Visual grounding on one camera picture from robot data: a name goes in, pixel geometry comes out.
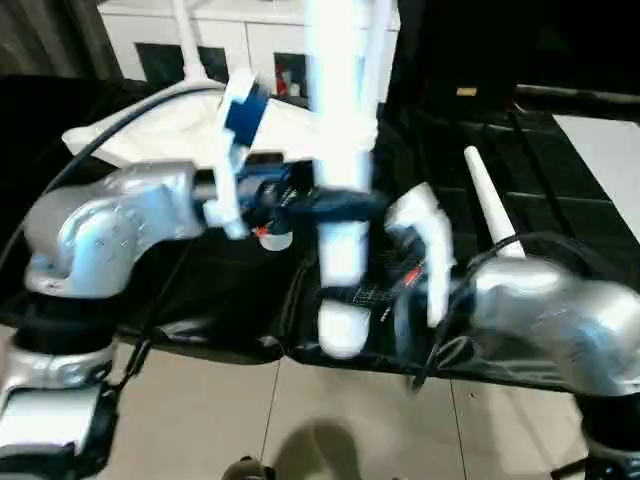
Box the white plastic table leg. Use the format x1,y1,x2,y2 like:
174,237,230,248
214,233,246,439
463,145,529,262
172,0,207,84
369,0,397,109
303,0,377,359

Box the white plastic table top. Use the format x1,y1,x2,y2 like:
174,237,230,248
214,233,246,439
60,82,379,251

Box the black work mat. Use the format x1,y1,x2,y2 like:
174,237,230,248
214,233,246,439
0,74,640,396

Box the white cabinet with openings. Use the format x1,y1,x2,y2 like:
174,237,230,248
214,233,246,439
99,0,404,104

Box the dark left robot foot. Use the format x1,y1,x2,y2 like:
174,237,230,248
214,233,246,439
221,453,275,480

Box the flat white board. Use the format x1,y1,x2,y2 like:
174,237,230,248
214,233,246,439
551,113,640,232

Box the grey curtain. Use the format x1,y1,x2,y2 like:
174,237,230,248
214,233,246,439
0,0,124,82

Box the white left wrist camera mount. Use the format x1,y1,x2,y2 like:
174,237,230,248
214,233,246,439
201,69,277,239

